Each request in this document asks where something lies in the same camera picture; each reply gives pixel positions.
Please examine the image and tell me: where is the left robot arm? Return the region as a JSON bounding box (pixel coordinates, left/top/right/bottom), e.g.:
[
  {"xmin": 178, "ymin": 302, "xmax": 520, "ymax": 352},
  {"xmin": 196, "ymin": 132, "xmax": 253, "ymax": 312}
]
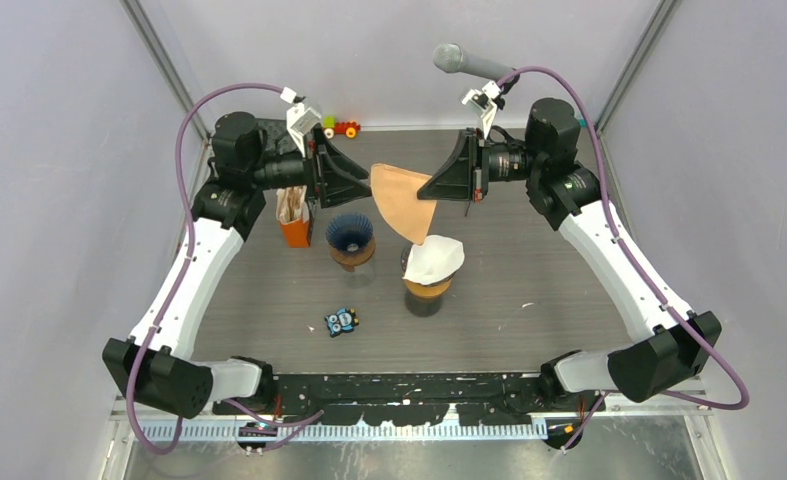
[{"xmin": 102, "ymin": 112, "xmax": 371, "ymax": 419}]

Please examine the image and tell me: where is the blue owl toy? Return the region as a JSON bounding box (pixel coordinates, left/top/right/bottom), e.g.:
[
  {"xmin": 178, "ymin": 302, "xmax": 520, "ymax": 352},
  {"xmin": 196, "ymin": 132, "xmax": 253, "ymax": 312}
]
[{"xmin": 324, "ymin": 308, "xmax": 360, "ymax": 338}]

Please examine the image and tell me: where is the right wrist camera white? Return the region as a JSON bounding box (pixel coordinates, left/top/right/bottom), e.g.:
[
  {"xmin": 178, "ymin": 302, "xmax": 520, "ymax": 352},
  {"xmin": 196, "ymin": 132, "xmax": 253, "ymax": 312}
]
[{"xmin": 461, "ymin": 80, "xmax": 504, "ymax": 144}]

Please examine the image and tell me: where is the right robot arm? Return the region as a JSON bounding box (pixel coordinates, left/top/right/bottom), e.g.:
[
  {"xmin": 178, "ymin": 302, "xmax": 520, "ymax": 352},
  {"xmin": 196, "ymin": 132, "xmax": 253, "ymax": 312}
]
[{"xmin": 417, "ymin": 98, "xmax": 722, "ymax": 411}]

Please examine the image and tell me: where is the brown paper coffee filter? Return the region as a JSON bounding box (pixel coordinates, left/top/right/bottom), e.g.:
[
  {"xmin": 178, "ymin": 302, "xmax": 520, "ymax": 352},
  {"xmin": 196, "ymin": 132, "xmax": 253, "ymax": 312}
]
[{"xmin": 369, "ymin": 163, "xmax": 437, "ymax": 245}]

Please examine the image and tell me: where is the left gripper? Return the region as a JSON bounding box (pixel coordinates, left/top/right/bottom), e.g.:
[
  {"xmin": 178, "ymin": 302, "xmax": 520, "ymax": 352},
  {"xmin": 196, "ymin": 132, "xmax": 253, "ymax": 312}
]
[{"xmin": 249, "ymin": 124, "xmax": 373, "ymax": 208}]

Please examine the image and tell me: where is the white paper coffee filter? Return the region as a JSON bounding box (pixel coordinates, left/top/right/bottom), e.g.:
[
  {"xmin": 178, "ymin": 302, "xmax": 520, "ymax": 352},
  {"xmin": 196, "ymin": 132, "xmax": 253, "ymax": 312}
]
[{"xmin": 403, "ymin": 235, "xmax": 465, "ymax": 286}]

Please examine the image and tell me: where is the dark wooden dripper ring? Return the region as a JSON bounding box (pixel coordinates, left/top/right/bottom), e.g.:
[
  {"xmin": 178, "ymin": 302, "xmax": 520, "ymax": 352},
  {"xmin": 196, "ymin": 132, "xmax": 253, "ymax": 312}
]
[{"xmin": 328, "ymin": 241, "xmax": 377, "ymax": 268}]

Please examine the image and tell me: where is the toy train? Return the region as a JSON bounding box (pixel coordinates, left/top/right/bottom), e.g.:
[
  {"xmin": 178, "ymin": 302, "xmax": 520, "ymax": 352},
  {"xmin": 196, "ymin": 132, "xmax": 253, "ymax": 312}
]
[{"xmin": 322, "ymin": 116, "xmax": 361, "ymax": 139}]

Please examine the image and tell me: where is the grey microphone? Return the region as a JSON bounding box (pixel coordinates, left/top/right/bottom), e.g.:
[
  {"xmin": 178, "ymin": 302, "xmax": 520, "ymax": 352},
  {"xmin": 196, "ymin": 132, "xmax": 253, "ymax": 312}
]
[{"xmin": 432, "ymin": 43, "xmax": 514, "ymax": 82}]

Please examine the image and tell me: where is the orange coffee filter bag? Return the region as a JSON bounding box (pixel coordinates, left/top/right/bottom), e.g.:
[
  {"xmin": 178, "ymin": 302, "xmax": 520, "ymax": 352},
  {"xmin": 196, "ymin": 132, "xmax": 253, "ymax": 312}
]
[{"xmin": 276, "ymin": 186, "xmax": 312, "ymax": 248}]

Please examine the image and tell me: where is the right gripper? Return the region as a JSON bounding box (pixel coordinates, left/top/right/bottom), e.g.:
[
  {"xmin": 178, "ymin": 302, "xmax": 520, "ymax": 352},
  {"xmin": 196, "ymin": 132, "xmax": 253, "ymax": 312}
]
[{"xmin": 418, "ymin": 128, "xmax": 544, "ymax": 203}]

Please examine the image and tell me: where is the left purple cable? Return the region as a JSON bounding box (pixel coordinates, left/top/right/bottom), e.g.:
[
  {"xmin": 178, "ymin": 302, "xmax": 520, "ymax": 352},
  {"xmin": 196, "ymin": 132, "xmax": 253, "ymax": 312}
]
[{"xmin": 124, "ymin": 82, "xmax": 325, "ymax": 456}]

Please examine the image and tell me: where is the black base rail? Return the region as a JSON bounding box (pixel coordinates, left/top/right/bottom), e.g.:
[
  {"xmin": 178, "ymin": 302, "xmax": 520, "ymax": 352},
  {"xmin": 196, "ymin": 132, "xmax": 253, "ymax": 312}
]
[{"xmin": 213, "ymin": 373, "xmax": 598, "ymax": 427}]

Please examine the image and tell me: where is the dark glass carafe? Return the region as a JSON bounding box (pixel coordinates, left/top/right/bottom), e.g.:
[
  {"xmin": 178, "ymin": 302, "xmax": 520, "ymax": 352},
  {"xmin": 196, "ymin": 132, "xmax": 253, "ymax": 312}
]
[{"xmin": 405, "ymin": 294, "xmax": 443, "ymax": 318}]

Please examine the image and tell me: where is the blue ribbed dripper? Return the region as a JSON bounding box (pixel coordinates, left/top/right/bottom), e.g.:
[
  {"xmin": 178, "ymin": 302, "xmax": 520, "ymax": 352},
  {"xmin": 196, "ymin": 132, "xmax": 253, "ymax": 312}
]
[{"xmin": 325, "ymin": 212, "xmax": 374, "ymax": 254}]

